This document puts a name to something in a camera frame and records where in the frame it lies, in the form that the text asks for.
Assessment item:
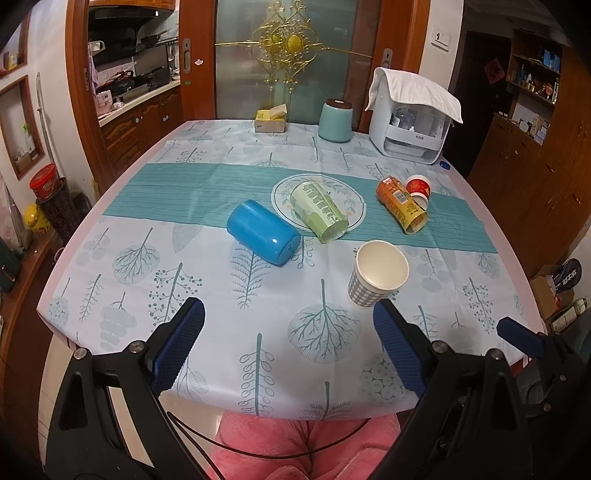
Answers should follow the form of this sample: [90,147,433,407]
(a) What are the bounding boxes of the yellow jar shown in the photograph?
[23,204,51,234]

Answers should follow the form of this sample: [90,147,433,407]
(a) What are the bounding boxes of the checked paper cup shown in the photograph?
[347,240,411,308]

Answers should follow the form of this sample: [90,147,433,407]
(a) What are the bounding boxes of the dark racket bag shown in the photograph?
[554,258,585,294]

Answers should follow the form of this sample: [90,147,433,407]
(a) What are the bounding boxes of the red and white paper cup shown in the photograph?
[405,174,431,208]

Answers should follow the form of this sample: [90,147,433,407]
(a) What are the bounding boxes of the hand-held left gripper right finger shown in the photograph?
[369,298,551,480]

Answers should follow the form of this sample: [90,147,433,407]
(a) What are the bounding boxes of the white cloth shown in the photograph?
[365,67,464,124]

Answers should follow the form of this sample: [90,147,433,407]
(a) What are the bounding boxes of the pink fleece pants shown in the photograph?
[203,410,402,480]

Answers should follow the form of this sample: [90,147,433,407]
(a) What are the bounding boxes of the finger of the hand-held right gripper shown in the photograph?
[497,317,580,370]

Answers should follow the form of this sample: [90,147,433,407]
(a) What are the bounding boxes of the yellow tissue box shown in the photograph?
[254,104,288,134]

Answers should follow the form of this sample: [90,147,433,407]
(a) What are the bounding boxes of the blue plastic cup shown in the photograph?
[226,199,302,267]

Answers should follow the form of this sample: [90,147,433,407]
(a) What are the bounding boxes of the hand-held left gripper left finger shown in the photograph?
[44,296,206,480]

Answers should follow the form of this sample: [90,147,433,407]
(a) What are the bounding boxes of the frosted glass door gold ornament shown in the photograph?
[215,0,360,124]

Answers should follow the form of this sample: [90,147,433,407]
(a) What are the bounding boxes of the wooden kitchen counter cabinet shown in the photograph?
[99,85,184,181]

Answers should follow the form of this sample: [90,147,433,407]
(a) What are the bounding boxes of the black cable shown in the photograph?
[166,411,370,480]

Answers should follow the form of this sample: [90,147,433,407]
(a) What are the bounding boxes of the red round tin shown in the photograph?
[29,164,59,200]

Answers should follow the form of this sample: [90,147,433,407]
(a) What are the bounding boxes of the cardboard box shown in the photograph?
[530,264,575,321]

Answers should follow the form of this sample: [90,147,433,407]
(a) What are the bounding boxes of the green paper cup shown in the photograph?
[289,180,350,245]

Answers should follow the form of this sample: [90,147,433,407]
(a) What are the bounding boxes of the teal canister with brown lid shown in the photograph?
[318,98,354,143]

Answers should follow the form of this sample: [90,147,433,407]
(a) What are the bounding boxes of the white countertop water dispenser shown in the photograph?
[368,67,464,165]

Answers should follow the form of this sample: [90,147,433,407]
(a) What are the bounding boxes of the orange paper cup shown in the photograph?
[375,176,428,235]

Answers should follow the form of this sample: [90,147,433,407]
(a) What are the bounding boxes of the black mesh basket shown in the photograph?
[35,178,81,243]

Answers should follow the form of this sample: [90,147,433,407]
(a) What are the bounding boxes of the wooden shelf cabinet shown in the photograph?
[467,27,591,280]

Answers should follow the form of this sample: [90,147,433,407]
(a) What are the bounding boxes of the leaf print tablecloth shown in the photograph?
[37,119,548,421]

